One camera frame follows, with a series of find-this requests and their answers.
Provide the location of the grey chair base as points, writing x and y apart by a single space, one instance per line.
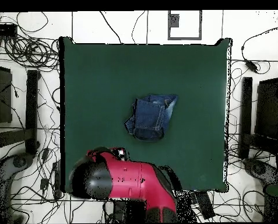
3 170
260 169

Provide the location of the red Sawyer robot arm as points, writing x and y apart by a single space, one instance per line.
134 177

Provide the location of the slim black power strip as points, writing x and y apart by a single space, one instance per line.
57 179

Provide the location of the black stand leg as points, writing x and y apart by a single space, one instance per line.
247 105
32 112

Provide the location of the blue denim jeans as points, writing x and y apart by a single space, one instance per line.
150 116

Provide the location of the black square case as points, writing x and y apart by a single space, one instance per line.
3 98
268 109

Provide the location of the black flat box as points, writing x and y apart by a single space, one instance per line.
3 29

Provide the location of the dark green table cloth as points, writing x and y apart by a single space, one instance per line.
101 93

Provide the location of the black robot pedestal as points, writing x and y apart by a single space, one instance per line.
129 212

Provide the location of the small black plug adapter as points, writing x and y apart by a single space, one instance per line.
44 183

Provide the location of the black power adapter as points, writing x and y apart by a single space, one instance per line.
251 66

